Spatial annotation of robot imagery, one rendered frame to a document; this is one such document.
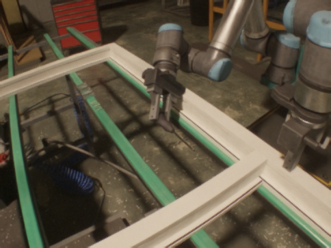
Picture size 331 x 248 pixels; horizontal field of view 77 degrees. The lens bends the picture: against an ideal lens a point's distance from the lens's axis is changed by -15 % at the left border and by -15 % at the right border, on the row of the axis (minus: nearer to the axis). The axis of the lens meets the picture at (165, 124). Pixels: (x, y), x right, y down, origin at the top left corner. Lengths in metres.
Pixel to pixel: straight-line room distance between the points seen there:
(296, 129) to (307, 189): 0.17
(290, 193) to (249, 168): 0.13
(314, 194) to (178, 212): 0.31
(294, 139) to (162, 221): 0.30
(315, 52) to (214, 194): 0.34
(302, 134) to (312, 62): 0.13
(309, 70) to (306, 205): 0.33
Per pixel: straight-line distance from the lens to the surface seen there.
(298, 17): 0.59
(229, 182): 0.55
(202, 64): 0.85
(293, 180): 0.60
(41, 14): 7.53
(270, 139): 1.64
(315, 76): 0.44
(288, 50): 1.38
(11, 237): 1.05
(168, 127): 0.69
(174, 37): 0.83
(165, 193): 0.61
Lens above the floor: 1.37
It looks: 38 degrees down
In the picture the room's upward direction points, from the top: 4 degrees counter-clockwise
